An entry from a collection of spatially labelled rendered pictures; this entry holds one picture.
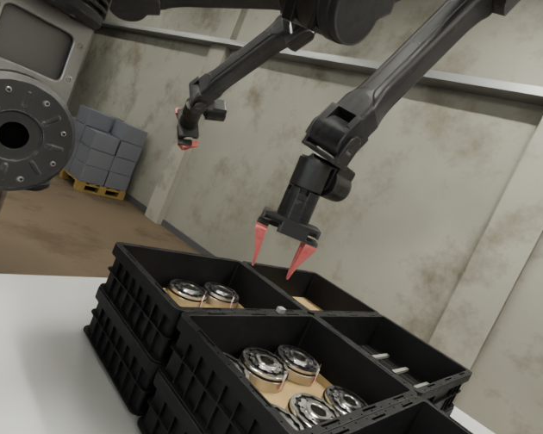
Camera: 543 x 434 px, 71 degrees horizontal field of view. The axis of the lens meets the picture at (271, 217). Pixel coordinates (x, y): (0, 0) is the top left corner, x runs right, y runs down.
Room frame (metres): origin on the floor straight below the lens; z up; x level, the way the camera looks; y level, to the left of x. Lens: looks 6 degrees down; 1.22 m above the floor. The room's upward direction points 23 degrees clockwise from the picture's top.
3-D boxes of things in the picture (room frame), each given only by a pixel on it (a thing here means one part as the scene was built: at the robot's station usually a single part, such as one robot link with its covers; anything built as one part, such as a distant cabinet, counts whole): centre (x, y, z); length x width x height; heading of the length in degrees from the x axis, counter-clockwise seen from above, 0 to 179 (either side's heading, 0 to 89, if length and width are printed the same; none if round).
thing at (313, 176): (0.65, -0.04, 1.23); 0.07 x 0.06 x 0.07; 142
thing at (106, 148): (5.36, 2.64, 0.51); 1.05 x 0.68 x 1.01; 53
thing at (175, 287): (0.93, 0.12, 0.86); 0.10 x 0.10 x 0.01
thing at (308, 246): (0.65, -0.05, 1.10); 0.07 x 0.07 x 0.09; 1
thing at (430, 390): (0.97, -0.43, 0.92); 0.40 x 0.30 x 0.02; 138
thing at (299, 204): (0.65, -0.03, 1.17); 0.10 x 0.07 x 0.07; 91
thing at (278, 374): (0.73, -0.11, 0.86); 0.10 x 0.10 x 0.01
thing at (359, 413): (0.68, -0.16, 0.92); 0.40 x 0.30 x 0.02; 138
